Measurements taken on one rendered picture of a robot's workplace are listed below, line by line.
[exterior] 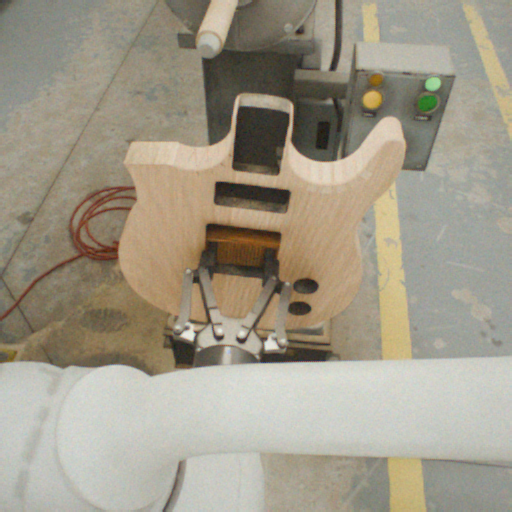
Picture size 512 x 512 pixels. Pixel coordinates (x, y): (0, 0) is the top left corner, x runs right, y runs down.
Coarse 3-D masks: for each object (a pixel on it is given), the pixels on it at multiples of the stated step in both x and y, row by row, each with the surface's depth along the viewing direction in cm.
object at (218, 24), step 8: (216, 0) 62; (224, 0) 62; (232, 0) 63; (216, 8) 60; (224, 8) 61; (232, 8) 63; (208, 16) 59; (216, 16) 59; (224, 16) 60; (232, 16) 63; (208, 24) 57; (216, 24) 58; (224, 24) 59; (200, 32) 57; (208, 32) 57; (216, 32) 57; (224, 32) 58; (224, 40) 58
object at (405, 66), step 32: (352, 64) 86; (384, 64) 80; (416, 64) 80; (448, 64) 80; (352, 96) 83; (384, 96) 82; (416, 96) 81; (448, 96) 81; (352, 128) 88; (416, 128) 86; (416, 160) 91
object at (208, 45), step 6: (204, 36) 56; (210, 36) 56; (204, 42) 56; (210, 42) 56; (216, 42) 57; (198, 48) 57; (204, 48) 56; (210, 48) 56; (216, 48) 57; (204, 54) 57; (210, 54) 57
